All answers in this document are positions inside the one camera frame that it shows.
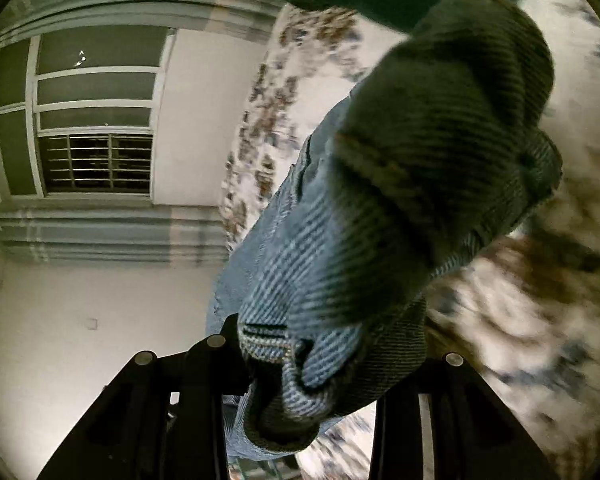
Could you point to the blue jeans pants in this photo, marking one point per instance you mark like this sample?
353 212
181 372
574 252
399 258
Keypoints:
380 210

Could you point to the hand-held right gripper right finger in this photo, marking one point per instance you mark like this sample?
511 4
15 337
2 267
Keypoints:
400 425

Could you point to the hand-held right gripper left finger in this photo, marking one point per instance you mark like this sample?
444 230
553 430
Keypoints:
215 365

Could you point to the barred window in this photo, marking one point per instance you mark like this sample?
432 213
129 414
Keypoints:
90 115

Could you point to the wall switch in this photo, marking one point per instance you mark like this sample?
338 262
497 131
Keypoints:
93 323

